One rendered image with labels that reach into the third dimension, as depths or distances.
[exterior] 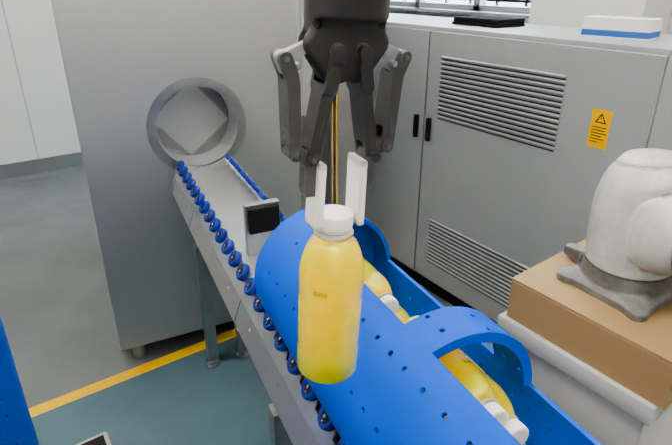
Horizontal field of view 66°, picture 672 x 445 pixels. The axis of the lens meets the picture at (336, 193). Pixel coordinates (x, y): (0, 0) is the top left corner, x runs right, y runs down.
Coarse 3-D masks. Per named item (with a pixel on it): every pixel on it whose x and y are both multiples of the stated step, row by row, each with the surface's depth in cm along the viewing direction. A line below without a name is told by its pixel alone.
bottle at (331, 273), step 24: (312, 240) 53; (336, 240) 51; (312, 264) 52; (336, 264) 51; (360, 264) 53; (312, 288) 52; (336, 288) 52; (360, 288) 54; (312, 312) 53; (336, 312) 53; (360, 312) 56; (312, 336) 54; (336, 336) 54; (312, 360) 56; (336, 360) 55
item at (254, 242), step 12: (252, 204) 142; (264, 204) 143; (276, 204) 144; (252, 216) 141; (264, 216) 142; (276, 216) 144; (252, 228) 142; (264, 228) 144; (252, 240) 145; (264, 240) 147; (252, 252) 147
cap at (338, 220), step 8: (328, 208) 53; (336, 208) 53; (344, 208) 53; (328, 216) 51; (336, 216) 51; (344, 216) 51; (352, 216) 52; (328, 224) 51; (336, 224) 51; (344, 224) 51; (352, 224) 52; (328, 232) 51; (336, 232) 51; (344, 232) 51
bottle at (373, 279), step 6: (366, 264) 103; (366, 270) 101; (372, 270) 101; (366, 276) 99; (372, 276) 99; (378, 276) 99; (366, 282) 98; (372, 282) 97; (378, 282) 97; (384, 282) 98; (372, 288) 97; (378, 288) 96; (384, 288) 97; (390, 288) 98; (378, 294) 96; (384, 294) 96; (390, 294) 96
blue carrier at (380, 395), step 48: (288, 240) 97; (384, 240) 108; (288, 288) 89; (288, 336) 88; (384, 336) 69; (432, 336) 67; (480, 336) 67; (336, 384) 72; (384, 384) 65; (432, 384) 61; (528, 384) 76; (384, 432) 62; (432, 432) 57; (480, 432) 54; (576, 432) 69
